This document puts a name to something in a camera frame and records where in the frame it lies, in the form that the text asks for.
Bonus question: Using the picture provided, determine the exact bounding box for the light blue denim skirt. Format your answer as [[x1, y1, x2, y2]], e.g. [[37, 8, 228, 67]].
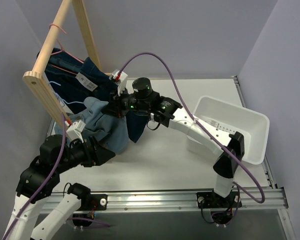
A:
[[69, 97, 129, 154]]

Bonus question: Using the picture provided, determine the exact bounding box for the light blue wire hanger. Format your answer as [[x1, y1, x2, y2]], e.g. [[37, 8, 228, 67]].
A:
[[48, 81, 84, 107]]

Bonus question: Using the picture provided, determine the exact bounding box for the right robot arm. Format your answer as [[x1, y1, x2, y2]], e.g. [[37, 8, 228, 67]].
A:
[[102, 77, 245, 207]]

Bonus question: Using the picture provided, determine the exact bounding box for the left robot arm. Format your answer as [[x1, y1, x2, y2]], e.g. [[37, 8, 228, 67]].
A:
[[2, 134, 116, 240]]

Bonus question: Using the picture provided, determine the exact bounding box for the dark blue denim skirt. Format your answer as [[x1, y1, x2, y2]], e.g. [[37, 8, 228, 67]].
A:
[[36, 48, 151, 144]]

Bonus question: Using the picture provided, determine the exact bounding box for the wooden clothes rack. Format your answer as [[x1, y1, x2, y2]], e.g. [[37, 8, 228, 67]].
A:
[[22, 0, 101, 126]]

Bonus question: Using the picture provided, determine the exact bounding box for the white plastic basket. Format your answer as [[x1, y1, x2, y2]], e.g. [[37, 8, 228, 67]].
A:
[[193, 96, 270, 165]]

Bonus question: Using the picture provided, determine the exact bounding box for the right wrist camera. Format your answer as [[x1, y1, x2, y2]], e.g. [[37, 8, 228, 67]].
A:
[[109, 70, 128, 96]]

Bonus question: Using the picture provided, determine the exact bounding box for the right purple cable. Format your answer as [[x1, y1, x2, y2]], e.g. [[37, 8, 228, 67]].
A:
[[117, 51, 266, 204]]

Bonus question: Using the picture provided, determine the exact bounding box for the pink wire hanger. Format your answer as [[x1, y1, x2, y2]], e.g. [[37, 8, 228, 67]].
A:
[[49, 23, 84, 64]]

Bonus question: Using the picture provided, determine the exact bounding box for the aluminium mounting rail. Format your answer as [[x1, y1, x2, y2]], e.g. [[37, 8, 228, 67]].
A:
[[39, 188, 290, 216]]

